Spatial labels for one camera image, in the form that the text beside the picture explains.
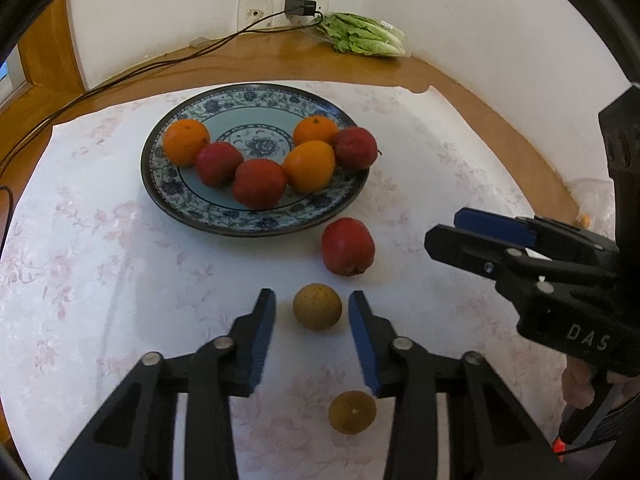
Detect clear plastic bag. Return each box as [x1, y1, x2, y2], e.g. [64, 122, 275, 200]
[567, 177, 621, 241]

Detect white floral table mat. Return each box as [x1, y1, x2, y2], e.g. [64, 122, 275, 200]
[0, 80, 576, 480]

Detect small round orange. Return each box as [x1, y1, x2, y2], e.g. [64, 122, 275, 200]
[292, 115, 340, 147]

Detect glass window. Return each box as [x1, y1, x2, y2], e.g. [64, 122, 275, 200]
[0, 45, 26, 106]

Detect wooden window frame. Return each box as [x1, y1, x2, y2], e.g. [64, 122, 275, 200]
[15, 0, 88, 98]

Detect red apple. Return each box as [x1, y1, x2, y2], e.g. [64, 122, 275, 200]
[195, 141, 245, 189]
[232, 158, 288, 210]
[321, 217, 376, 277]
[333, 126, 383, 169]

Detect blue patterned ceramic plate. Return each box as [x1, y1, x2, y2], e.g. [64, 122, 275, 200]
[140, 82, 371, 237]

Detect black charger plug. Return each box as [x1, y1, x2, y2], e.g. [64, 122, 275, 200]
[284, 0, 323, 17]

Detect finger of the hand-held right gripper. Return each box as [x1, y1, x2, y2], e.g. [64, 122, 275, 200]
[425, 225, 616, 311]
[454, 207, 618, 273]

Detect oval orange citrus fruit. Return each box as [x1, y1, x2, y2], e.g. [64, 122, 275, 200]
[283, 140, 336, 194]

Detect black charger cable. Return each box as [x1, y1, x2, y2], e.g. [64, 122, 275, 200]
[0, 10, 325, 261]

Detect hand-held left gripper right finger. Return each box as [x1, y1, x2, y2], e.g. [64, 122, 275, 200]
[348, 290, 556, 480]

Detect person's right hand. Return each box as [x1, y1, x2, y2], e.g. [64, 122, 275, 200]
[562, 360, 597, 409]

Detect green romaine lettuce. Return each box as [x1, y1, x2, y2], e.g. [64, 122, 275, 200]
[315, 12, 407, 57]

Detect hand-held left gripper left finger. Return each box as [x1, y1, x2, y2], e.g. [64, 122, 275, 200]
[50, 287, 277, 480]

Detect small brown round fruit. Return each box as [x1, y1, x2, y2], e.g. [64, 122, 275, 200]
[328, 390, 377, 435]
[293, 283, 343, 331]

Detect large round orange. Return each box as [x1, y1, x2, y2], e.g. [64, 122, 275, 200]
[162, 118, 211, 167]

